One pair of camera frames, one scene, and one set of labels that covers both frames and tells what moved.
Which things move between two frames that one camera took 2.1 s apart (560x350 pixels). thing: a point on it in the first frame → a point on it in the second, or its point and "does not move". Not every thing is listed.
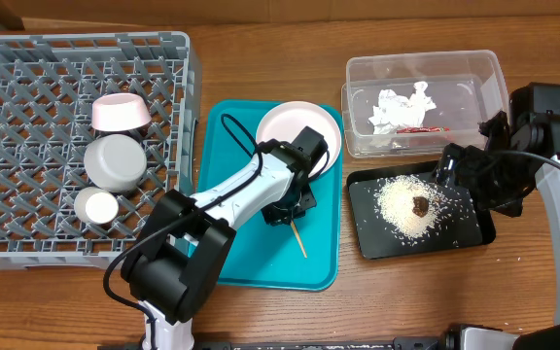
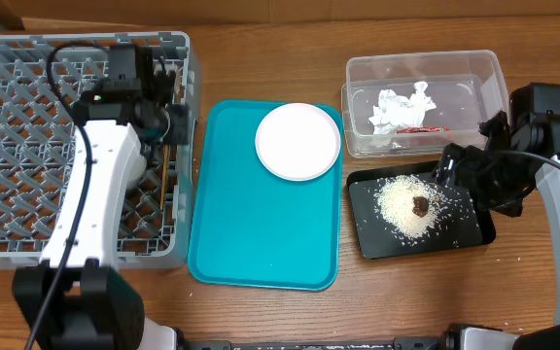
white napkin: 395,112 does not move
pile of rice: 409,205 does not move
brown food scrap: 420,206 does not move
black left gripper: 276,215 → 181,117
